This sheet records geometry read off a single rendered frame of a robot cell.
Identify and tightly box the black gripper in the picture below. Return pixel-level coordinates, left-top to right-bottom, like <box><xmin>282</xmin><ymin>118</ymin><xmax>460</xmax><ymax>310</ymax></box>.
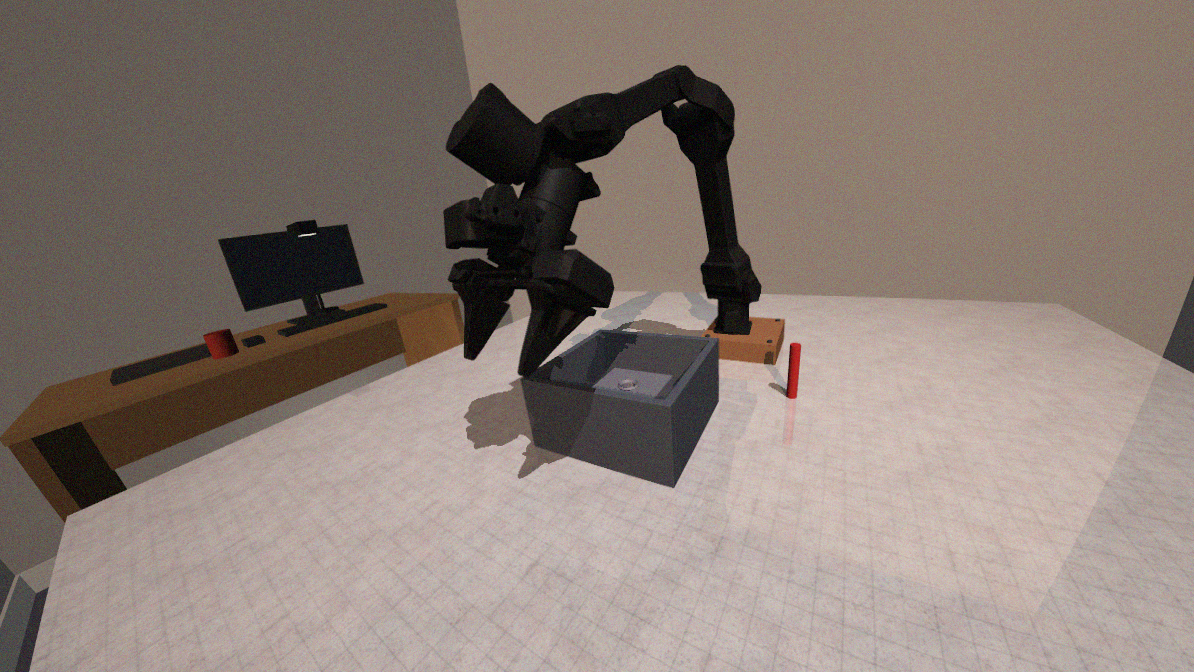
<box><xmin>447</xmin><ymin>198</ymin><xmax>614</xmax><ymax>378</ymax></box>

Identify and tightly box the red peg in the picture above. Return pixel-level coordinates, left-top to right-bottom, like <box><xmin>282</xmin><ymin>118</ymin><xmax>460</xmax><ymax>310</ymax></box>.
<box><xmin>787</xmin><ymin>343</ymin><xmax>801</xmax><ymax>399</ymax></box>

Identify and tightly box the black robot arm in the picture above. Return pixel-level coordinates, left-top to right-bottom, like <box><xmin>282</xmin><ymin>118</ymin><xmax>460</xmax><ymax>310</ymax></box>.
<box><xmin>443</xmin><ymin>64</ymin><xmax>761</xmax><ymax>335</ymax></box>

